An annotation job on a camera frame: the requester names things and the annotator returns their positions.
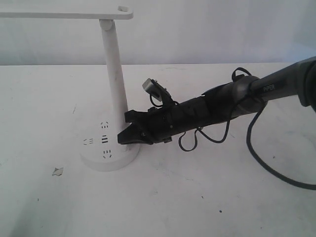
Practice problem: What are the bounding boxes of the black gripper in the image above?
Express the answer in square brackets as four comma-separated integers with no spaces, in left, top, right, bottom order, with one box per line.
[117,103,183,145]

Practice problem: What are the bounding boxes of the white desk lamp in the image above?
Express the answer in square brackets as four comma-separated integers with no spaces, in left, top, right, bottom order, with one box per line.
[0,3,139,172]

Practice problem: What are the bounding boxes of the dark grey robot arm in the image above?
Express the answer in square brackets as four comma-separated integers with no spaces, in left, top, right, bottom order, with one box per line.
[117,57,316,145]

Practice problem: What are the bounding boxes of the torn paper scrap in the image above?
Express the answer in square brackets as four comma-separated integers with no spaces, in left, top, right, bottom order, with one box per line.
[52,167,64,177]

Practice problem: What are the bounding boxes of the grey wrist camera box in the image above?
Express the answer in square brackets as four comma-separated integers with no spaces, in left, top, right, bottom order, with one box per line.
[142,79,171,103]

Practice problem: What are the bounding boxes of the thin black gripper wire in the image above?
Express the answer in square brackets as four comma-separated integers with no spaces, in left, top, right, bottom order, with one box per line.
[178,118,234,152]

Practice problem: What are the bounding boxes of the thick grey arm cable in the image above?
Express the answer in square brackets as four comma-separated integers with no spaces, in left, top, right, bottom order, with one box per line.
[246,108,316,191]

